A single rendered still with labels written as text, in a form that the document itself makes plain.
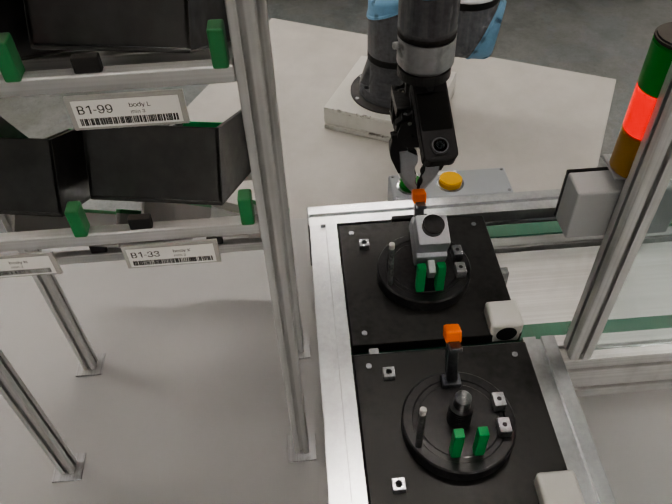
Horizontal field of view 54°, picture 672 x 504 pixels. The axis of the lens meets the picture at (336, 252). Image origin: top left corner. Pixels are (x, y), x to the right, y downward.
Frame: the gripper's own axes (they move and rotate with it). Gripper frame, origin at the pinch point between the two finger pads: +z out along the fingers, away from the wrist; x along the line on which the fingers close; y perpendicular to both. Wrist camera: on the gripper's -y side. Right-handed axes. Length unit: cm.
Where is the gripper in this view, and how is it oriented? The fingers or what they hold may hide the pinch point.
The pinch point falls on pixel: (417, 188)
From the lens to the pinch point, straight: 101.1
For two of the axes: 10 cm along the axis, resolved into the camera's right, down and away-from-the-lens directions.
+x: -10.0, 0.8, -0.3
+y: -0.8, -7.3, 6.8
